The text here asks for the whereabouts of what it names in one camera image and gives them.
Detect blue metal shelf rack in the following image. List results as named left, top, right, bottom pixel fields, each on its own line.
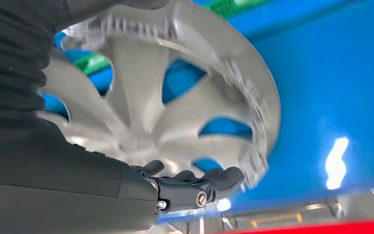
left=38, top=0, right=374, bottom=223

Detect green plastic crate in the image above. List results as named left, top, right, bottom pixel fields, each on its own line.
left=74, top=53, right=112, bottom=76
left=206, top=0, right=272, bottom=18

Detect red barrier beam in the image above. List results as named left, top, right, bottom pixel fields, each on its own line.
left=217, top=220, right=374, bottom=234

